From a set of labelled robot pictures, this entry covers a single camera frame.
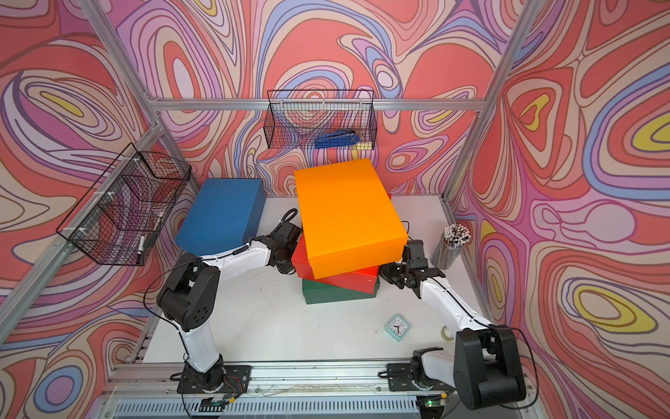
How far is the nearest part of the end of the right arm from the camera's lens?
621mm

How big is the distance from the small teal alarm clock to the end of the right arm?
13 centimetres

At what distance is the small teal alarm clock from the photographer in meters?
0.82
